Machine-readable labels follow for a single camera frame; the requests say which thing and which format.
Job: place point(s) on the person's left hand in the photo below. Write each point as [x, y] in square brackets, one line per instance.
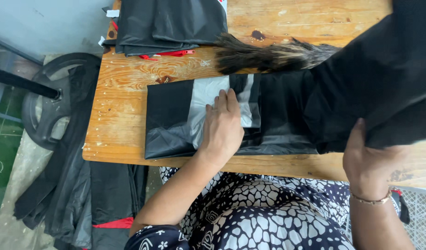
[221, 133]

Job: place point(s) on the person's right hand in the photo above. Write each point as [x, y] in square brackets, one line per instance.
[367, 166]

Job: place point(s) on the black jacket with grey panel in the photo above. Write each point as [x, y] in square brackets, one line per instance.
[355, 97]

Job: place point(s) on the black and red fabric piece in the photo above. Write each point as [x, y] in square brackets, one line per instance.
[402, 206]

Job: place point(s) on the white plastic lattice crate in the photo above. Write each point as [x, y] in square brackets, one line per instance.
[423, 218]

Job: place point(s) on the brown fur hood trim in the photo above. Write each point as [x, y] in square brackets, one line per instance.
[265, 55]

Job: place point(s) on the navy white patterned dress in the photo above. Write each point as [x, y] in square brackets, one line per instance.
[265, 215]

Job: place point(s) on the red zipper strip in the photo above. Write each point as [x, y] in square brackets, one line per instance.
[174, 53]

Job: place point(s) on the stack of folded black jackets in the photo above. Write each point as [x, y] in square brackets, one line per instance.
[167, 24]

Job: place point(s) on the heap of black garments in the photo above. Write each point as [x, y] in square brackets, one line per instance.
[84, 187]

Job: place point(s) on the white garment tag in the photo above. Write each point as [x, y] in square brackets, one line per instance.
[112, 13]
[101, 41]

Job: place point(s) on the black weight plate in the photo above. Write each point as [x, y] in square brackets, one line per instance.
[46, 111]

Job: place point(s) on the black barbell bar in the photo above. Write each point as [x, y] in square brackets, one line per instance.
[21, 83]

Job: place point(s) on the grey metal frame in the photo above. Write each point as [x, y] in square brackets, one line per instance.
[14, 50]

